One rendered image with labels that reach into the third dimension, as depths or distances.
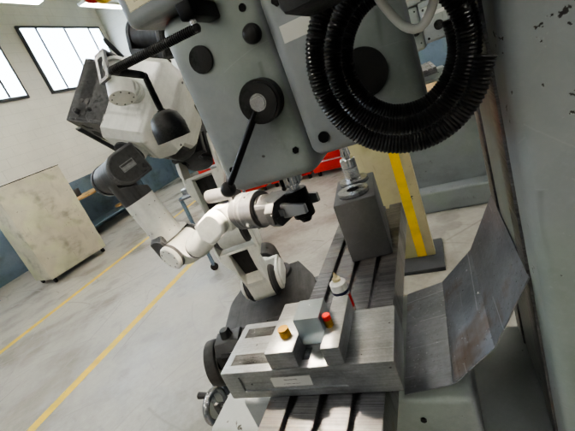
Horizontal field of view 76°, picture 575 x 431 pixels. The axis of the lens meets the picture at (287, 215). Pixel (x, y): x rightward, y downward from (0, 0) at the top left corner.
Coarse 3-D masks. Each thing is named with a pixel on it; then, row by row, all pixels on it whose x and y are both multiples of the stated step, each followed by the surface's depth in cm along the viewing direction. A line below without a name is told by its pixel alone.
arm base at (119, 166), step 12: (132, 144) 104; (108, 156) 99; (120, 156) 100; (132, 156) 102; (96, 168) 108; (108, 168) 98; (120, 168) 100; (132, 168) 102; (144, 168) 104; (120, 180) 99; (132, 180) 101
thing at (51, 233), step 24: (48, 168) 582; (0, 192) 525; (24, 192) 550; (48, 192) 577; (72, 192) 607; (0, 216) 544; (24, 216) 546; (48, 216) 573; (72, 216) 602; (24, 240) 545; (48, 240) 568; (72, 240) 597; (96, 240) 629; (48, 264) 564; (72, 264) 592
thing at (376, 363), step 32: (352, 320) 74; (384, 320) 71; (256, 352) 77; (320, 352) 70; (352, 352) 67; (384, 352) 64; (256, 384) 74; (288, 384) 71; (320, 384) 69; (352, 384) 66; (384, 384) 64
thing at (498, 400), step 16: (512, 336) 90; (496, 352) 88; (512, 352) 86; (528, 352) 85; (480, 368) 86; (496, 368) 84; (512, 368) 83; (528, 368) 81; (480, 384) 82; (496, 384) 81; (512, 384) 79; (528, 384) 78; (240, 400) 104; (480, 400) 79; (496, 400) 77; (512, 400) 76; (528, 400) 75; (544, 400) 74; (224, 416) 101; (240, 416) 99; (496, 416) 74; (512, 416) 73; (528, 416) 72; (544, 416) 71
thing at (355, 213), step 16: (368, 176) 117; (336, 192) 114; (352, 192) 104; (368, 192) 103; (336, 208) 104; (352, 208) 103; (368, 208) 102; (352, 224) 105; (368, 224) 104; (384, 224) 104; (352, 240) 107; (368, 240) 106; (384, 240) 105; (352, 256) 109; (368, 256) 108
